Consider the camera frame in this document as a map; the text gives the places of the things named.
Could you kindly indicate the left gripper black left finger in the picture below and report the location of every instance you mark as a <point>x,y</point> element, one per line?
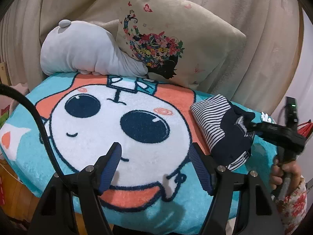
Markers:
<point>55,211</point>

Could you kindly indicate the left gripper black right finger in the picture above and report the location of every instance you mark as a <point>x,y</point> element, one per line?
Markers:
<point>256,213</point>

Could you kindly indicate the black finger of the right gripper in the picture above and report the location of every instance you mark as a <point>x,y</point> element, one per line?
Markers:
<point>259,127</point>

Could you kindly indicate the navy striped pants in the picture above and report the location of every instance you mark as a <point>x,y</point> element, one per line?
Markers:
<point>224,128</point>

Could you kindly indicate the floral sleeve forearm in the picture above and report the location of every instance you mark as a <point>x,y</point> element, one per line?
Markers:
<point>292,209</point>

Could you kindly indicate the right hand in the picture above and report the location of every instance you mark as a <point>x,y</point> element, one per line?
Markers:
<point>278,171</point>

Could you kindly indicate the red bag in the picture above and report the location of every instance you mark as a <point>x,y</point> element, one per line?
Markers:
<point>305,129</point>

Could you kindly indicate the beige curtain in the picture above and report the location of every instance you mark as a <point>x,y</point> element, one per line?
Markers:
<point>256,75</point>

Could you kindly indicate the teal cartoon blanket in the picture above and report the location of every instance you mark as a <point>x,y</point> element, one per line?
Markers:
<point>155,187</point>

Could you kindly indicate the beige floral cushion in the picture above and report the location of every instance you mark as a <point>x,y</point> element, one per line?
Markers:
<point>177,40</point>

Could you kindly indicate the grey plush pillow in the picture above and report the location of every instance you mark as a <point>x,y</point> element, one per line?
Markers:
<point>78,46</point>

